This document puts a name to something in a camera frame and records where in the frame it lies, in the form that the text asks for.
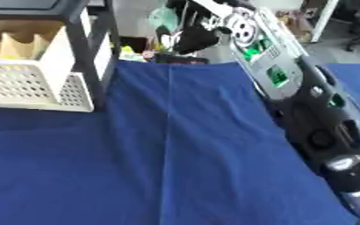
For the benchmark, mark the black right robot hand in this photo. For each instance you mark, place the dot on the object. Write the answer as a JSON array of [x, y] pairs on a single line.
[[197, 38]]

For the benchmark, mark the silver and black right robot arm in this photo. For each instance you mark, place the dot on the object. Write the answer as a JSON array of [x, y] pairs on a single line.
[[316, 117]]

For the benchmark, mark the pale drawer with pierced front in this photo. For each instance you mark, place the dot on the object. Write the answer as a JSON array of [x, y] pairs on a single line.
[[19, 85]]

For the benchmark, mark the flat black box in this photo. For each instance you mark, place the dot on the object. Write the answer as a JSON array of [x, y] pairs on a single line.
[[181, 59]]

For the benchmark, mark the small pink toy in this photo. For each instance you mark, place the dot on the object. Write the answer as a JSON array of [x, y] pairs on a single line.
[[148, 54]]

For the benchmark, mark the yellow green toy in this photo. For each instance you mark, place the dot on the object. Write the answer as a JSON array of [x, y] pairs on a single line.
[[128, 54]]

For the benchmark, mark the brown cardboard box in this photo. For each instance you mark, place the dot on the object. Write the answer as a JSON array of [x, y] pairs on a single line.
[[296, 23]]

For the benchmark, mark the black cabinet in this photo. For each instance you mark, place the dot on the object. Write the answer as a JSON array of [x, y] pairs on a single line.
[[83, 44]]

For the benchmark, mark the white table leg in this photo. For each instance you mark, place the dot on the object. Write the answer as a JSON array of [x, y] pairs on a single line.
[[323, 20]]

